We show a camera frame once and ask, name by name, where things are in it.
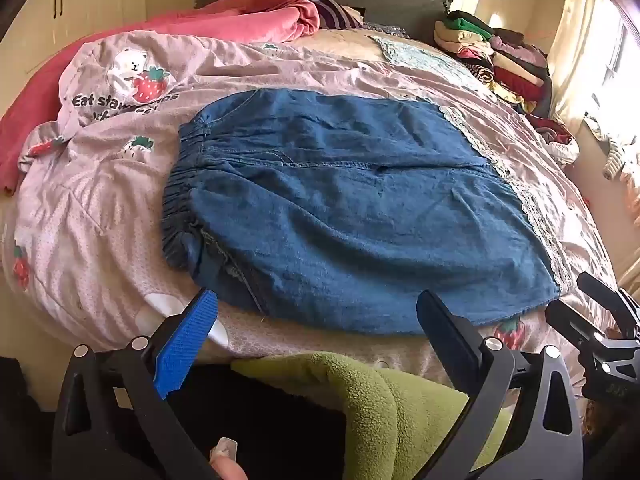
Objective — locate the clothes on windowsill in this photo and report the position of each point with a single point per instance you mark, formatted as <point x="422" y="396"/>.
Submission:
<point x="612" y="150"/>

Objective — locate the beige pillow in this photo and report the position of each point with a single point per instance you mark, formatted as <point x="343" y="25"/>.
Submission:
<point x="350" y="37"/>

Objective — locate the person's left hand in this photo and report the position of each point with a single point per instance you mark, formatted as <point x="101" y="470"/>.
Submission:
<point x="230" y="465"/>

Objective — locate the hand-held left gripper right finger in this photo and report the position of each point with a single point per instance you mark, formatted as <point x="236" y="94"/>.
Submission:
<point x="445" y="327"/>

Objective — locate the cream wardrobe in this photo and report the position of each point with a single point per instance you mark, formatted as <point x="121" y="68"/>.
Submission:
<point x="85" y="5"/>

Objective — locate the window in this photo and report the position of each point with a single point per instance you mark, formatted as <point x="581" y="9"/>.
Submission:
<point x="620" y="55"/>

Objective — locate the pile of folded clothes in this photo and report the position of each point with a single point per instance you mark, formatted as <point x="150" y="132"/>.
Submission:
<point x="510" y="55"/>

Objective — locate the pink fleece blanket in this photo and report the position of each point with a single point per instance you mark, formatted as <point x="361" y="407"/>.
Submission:
<point x="210" y="20"/>

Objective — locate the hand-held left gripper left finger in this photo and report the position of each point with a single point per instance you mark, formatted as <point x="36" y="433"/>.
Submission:
<point x="192" y="332"/>

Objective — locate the cream curtain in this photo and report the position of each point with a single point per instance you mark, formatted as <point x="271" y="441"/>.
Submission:
<point x="575" y="35"/>

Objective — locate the green fleece garment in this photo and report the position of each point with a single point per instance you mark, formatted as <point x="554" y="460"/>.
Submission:
<point x="390" y="410"/>

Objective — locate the red and white crumpled clothes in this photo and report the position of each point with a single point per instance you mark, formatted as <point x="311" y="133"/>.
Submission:
<point x="555" y="135"/>

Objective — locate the purple striped garment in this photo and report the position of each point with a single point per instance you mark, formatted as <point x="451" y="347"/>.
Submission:
<point x="332" y="12"/>

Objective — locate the pink strawberry printed duvet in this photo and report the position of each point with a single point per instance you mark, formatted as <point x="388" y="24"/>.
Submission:
<point x="110" y="210"/>

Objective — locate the light blue lace cloth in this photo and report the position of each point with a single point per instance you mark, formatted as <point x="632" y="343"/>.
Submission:
<point x="425" y="60"/>

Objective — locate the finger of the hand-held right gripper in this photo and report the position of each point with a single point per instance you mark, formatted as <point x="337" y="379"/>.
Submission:
<point x="572" y="325"/>
<point x="610" y="295"/>

